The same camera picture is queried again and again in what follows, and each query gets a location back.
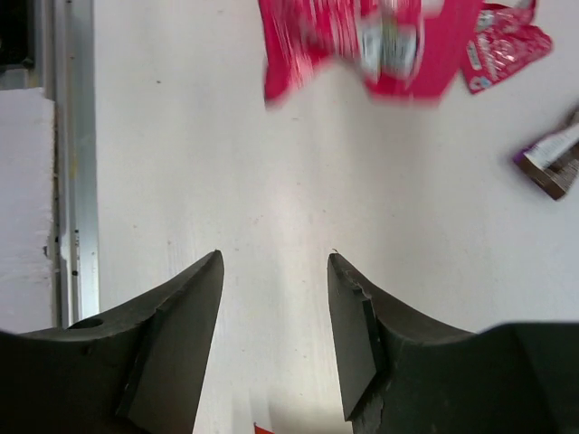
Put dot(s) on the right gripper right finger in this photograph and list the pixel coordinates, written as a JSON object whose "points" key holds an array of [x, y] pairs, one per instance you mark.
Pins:
{"points": [[401, 371]]}

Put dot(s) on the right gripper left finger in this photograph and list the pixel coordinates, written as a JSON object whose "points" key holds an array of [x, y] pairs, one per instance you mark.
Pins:
{"points": [[136, 368]]}

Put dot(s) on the red chips bag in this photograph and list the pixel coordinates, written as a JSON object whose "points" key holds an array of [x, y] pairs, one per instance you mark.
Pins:
{"points": [[261, 430]]}

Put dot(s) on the brown chocolate wrapper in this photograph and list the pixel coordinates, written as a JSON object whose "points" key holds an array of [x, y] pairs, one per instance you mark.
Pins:
{"points": [[551, 163]]}

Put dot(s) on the pink snack packet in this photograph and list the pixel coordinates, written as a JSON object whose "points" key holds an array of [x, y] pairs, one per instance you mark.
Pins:
{"points": [[504, 43], [400, 49]]}

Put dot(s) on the aluminium front rail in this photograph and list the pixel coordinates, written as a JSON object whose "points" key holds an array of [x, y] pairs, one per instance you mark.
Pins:
{"points": [[73, 91]]}

